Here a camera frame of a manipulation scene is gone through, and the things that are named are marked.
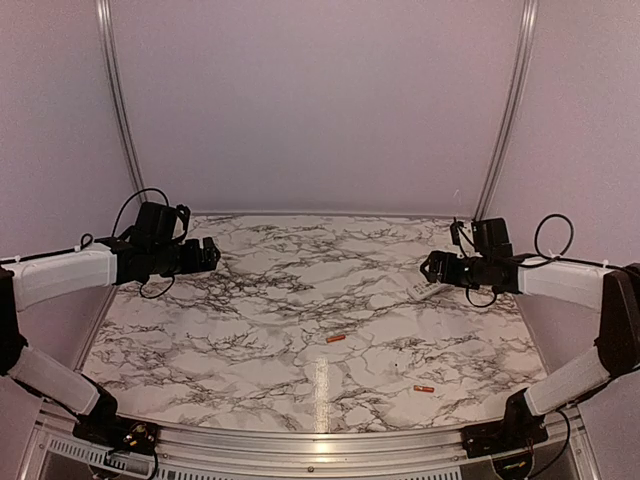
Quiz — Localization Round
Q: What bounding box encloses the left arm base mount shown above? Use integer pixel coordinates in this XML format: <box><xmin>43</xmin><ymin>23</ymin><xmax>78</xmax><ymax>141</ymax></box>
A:
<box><xmin>72</xmin><ymin>417</ymin><xmax>159</xmax><ymax>456</ymax></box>

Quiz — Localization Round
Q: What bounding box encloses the white remote control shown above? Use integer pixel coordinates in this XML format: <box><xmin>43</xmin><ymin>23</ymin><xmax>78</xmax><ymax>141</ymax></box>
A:
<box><xmin>407</xmin><ymin>282</ymin><xmax>448</xmax><ymax>301</ymax></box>

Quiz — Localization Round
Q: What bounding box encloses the orange battery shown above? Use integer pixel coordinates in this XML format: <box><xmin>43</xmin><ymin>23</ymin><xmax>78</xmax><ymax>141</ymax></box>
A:
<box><xmin>413</xmin><ymin>385</ymin><xmax>435</xmax><ymax>393</ymax></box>
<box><xmin>326</xmin><ymin>335</ymin><xmax>346</xmax><ymax>343</ymax></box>

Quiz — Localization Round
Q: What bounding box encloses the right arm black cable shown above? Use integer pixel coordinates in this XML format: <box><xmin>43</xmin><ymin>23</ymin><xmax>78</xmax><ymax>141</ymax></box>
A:
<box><xmin>464</xmin><ymin>213</ymin><xmax>576</xmax><ymax>308</ymax></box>

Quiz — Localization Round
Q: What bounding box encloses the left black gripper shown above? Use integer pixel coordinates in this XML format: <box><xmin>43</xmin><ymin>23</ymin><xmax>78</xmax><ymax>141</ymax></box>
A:
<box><xmin>150</xmin><ymin>235</ymin><xmax>221</xmax><ymax>277</ymax></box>

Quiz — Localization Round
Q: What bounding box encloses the left aluminium frame post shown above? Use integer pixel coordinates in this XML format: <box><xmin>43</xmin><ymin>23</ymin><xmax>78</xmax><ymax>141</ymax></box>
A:
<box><xmin>95</xmin><ymin>0</ymin><xmax>148</xmax><ymax>204</ymax></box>

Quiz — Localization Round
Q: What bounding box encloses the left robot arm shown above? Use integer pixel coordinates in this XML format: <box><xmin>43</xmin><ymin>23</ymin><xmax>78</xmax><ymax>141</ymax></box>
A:
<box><xmin>1</xmin><ymin>237</ymin><xmax>220</xmax><ymax>445</ymax></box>

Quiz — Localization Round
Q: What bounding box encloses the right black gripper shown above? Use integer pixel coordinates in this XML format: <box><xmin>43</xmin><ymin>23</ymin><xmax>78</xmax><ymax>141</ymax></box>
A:
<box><xmin>420</xmin><ymin>250</ymin><xmax>491</xmax><ymax>289</ymax></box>

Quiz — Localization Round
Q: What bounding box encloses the aluminium frame post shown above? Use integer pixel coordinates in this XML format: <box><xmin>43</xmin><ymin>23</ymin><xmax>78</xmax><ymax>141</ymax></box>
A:
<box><xmin>95</xmin><ymin>0</ymin><xmax>148</xmax><ymax>204</ymax></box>
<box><xmin>473</xmin><ymin>0</ymin><xmax>539</xmax><ymax>220</ymax></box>

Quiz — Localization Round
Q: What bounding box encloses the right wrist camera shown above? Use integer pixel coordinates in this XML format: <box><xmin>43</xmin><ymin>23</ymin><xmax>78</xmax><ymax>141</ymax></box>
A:
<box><xmin>450</xmin><ymin>218</ymin><xmax>513</xmax><ymax>259</ymax></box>

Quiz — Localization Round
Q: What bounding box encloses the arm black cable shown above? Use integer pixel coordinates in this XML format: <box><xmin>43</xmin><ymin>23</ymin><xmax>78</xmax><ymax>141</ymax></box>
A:
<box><xmin>464</xmin><ymin>213</ymin><xmax>576</xmax><ymax>308</ymax></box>
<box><xmin>79</xmin><ymin>187</ymin><xmax>176</xmax><ymax>300</ymax></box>

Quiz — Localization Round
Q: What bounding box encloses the front aluminium rail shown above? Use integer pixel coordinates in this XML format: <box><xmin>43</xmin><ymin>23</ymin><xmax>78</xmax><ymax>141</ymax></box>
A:
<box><xmin>17</xmin><ymin>405</ymin><xmax>603</xmax><ymax>479</ymax></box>

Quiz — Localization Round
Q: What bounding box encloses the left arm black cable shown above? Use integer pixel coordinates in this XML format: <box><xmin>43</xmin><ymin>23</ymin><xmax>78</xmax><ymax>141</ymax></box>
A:
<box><xmin>79</xmin><ymin>187</ymin><xmax>176</xmax><ymax>300</ymax></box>

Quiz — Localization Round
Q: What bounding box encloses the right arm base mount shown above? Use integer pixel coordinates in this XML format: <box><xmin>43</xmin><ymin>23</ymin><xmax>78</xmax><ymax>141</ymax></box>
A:
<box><xmin>461</xmin><ymin>421</ymin><xmax>549</xmax><ymax>458</ymax></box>

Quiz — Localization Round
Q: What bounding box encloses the right aluminium frame post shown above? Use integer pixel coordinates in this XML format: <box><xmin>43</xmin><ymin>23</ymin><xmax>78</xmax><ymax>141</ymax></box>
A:
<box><xmin>473</xmin><ymin>0</ymin><xmax>539</xmax><ymax>220</ymax></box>

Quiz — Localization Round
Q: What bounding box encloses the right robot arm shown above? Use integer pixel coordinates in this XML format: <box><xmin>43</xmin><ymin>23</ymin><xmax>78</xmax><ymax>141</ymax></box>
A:
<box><xmin>420</xmin><ymin>251</ymin><xmax>639</xmax><ymax>448</ymax></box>

